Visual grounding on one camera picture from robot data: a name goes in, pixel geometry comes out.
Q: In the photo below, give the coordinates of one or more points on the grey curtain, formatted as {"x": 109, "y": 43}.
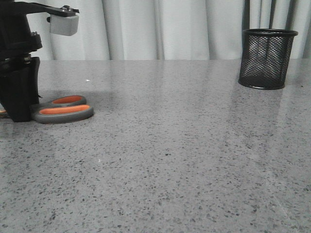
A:
{"x": 170, "y": 29}

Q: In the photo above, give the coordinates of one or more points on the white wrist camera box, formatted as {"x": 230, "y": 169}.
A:
{"x": 66, "y": 26}

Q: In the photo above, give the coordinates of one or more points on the black mesh pen bucket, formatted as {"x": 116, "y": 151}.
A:
{"x": 265, "y": 57}

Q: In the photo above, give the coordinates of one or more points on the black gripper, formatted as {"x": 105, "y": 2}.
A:
{"x": 18, "y": 69}

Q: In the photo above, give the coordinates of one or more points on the grey orange scissors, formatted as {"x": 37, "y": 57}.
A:
{"x": 62, "y": 110}

